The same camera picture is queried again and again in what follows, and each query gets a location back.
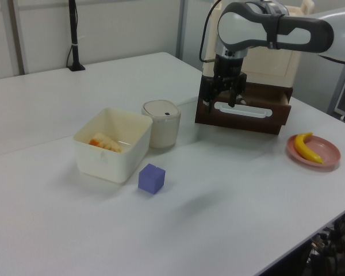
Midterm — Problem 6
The black camera stand pole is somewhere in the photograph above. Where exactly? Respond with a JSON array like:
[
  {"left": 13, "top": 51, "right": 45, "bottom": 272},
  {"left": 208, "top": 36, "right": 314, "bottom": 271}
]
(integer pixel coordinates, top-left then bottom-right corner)
[{"left": 66, "top": 0, "right": 86, "bottom": 72}]

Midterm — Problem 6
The cream lidded round container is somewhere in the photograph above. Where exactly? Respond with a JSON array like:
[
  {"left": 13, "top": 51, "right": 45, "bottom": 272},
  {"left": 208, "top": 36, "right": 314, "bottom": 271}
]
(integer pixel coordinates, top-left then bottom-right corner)
[{"left": 141, "top": 99, "right": 182, "bottom": 149}]

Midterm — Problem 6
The white open plastic bin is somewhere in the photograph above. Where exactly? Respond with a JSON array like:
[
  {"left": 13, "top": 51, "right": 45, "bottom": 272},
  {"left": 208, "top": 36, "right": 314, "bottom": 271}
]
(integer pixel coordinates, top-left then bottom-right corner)
[{"left": 73, "top": 107, "right": 154, "bottom": 184}]

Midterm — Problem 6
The dark brown wooden drawer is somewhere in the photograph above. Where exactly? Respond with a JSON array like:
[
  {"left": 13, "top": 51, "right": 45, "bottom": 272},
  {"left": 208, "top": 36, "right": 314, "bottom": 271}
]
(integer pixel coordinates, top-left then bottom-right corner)
[{"left": 194, "top": 76, "right": 293, "bottom": 135}]

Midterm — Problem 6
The purple cube block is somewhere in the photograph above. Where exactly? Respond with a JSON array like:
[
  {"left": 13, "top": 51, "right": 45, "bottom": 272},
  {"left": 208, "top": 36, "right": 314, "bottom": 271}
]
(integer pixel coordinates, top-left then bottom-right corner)
[{"left": 137, "top": 163, "right": 166, "bottom": 196}]

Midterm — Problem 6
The orange cream sandwich toy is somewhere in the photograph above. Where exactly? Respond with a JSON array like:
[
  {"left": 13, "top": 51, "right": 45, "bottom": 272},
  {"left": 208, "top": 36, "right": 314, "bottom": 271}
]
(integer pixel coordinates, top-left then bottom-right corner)
[{"left": 89, "top": 132, "right": 123, "bottom": 154}]

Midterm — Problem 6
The pink plate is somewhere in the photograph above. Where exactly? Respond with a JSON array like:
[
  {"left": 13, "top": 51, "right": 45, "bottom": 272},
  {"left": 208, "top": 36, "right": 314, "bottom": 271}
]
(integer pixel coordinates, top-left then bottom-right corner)
[{"left": 286, "top": 134, "right": 342, "bottom": 172}]

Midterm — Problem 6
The yellow banana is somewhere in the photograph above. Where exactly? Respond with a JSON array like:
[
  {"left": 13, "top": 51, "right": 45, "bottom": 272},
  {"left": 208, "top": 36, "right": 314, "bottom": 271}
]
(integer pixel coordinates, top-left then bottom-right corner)
[{"left": 293, "top": 132, "right": 324, "bottom": 164}]

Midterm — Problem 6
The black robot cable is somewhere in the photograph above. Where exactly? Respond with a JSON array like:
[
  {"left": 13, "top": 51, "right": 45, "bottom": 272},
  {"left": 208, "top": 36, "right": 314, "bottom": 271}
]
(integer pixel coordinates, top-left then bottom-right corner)
[{"left": 198, "top": 0, "right": 222, "bottom": 63}]

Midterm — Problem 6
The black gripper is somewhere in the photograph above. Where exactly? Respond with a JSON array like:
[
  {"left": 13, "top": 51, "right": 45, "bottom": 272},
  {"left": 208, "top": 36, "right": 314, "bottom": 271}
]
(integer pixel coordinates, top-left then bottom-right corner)
[{"left": 200, "top": 54, "right": 248, "bottom": 113}]

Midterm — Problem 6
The cream plastic drawer cabinet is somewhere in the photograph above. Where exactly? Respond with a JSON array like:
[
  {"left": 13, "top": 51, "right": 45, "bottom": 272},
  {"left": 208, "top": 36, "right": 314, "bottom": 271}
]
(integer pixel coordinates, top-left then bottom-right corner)
[{"left": 202, "top": 0, "right": 316, "bottom": 89}]

